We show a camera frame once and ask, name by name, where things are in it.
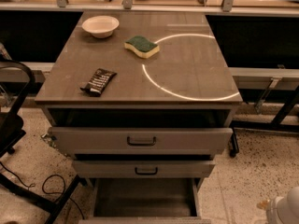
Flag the grey drawer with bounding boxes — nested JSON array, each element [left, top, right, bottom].
[[72, 161, 215, 178], [49, 127, 233, 156], [78, 178, 212, 224]]

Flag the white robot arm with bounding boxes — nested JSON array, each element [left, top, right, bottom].
[[257, 187, 299, 224]]

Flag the grey drawer cabinet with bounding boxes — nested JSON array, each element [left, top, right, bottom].
[[34, 10, 243, 224]]

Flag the black snack bar wrapper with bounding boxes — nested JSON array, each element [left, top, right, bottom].
[[80, 68, 116, 97]]

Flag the green yellow sponge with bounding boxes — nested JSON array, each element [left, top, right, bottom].
[[124, 35, 160, 59]]

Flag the white bowl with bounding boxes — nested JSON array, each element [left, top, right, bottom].
[[82, 16, 120, 38]]

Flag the black office chair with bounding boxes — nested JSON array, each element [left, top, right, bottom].
[[0, 60, 80, 224]]

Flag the black top drawer handle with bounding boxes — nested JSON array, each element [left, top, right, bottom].
[[126, 136, 156, 147]]

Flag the black drawer handle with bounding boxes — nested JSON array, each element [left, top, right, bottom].
[[126, 136, 156, 147], [135, 167, 158, 175]]

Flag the black middle drawer handle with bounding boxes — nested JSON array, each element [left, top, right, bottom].
[[135, 167, 158, 175]]

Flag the metal shelf bracket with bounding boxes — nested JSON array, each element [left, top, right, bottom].
[[254, 77, 281, 114]]

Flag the black stand frame right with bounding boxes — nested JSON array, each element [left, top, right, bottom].
[[229, 86, 299, 158]]

